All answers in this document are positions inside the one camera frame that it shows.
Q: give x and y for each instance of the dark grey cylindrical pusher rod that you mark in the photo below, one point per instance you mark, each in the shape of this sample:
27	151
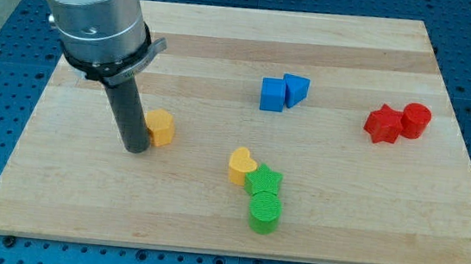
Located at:
127	110

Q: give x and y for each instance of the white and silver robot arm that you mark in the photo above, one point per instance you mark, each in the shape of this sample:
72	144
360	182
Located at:
109	42

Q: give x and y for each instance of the yellow heart block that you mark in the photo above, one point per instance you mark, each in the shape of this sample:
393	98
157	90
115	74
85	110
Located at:
240	163

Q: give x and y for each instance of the yellow hexagon block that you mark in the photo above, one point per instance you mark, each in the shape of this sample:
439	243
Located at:
160	126

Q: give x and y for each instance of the blue cube block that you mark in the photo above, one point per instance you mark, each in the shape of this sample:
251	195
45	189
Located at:
272	94

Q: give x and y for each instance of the green star block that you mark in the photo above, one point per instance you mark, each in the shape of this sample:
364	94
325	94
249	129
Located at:
264	179

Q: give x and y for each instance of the blue triangle block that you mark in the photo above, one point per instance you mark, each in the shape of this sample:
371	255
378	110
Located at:
296	89

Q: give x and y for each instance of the light wooden board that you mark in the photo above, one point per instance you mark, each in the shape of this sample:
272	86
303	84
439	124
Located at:
345	199

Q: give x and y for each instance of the green cylinder block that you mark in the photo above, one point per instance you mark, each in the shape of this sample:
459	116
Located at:
264	212

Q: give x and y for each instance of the red star block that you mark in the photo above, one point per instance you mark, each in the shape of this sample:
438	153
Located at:
384	124

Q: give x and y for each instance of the red cylinder block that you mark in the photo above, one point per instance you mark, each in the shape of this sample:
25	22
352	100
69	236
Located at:
415	120

